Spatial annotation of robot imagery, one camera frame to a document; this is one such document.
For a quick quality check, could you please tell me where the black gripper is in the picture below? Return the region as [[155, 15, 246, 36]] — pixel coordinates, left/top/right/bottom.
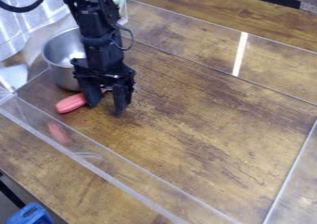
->
[[70, 36, 136, 116]]

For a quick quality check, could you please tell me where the pink handled metal spoon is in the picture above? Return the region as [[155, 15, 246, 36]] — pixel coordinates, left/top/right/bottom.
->
[[54, 93, 88, 114]]

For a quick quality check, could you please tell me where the stainless steel pot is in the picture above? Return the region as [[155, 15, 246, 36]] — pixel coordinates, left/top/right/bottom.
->
[[41, 28, 85, 92]]

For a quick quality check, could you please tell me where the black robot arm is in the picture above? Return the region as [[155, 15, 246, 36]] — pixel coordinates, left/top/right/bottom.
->
[[62, 0, 136, 116]]

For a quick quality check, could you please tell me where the white checkered curtain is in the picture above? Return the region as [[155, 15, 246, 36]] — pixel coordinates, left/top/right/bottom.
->
[[0, 0, 69, 61]]

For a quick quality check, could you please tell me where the blue plastic crate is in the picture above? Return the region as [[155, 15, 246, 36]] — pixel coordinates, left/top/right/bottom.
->
[[5, 202, 54, 224]]

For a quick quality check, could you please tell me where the clear acrylic barrier wall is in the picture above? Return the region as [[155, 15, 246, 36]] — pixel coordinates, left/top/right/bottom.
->
[[0, 93, 236, 224]]

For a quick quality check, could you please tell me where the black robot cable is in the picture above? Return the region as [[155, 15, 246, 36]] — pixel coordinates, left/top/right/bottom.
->
[[0, 0, 52, 14]]

